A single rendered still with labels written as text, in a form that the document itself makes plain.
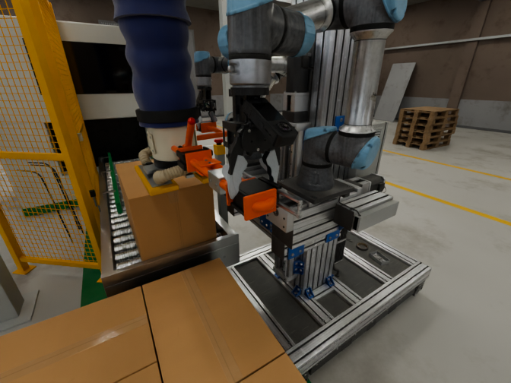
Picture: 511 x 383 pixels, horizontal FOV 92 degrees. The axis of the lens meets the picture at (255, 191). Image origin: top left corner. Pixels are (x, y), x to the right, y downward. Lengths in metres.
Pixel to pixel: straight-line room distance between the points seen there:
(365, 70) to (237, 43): 0.48
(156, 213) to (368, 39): 1.07
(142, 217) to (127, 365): 0.57
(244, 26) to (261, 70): 0.07
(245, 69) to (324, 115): 0.75
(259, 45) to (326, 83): 0.72
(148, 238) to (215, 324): 0.52
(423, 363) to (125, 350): 1.52
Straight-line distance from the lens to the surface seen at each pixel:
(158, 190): 0.90
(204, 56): 1.33
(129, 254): 1.58
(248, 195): 0.46
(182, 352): 1.07
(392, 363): 1.82
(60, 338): 1.29
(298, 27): 0.54
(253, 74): 0.45
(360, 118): 0.86
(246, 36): 0.46
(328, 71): 1.16
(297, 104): 1.16
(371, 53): 0.85
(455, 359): 2.01
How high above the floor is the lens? 1.42
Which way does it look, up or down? 24 degrees down
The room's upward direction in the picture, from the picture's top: straight up
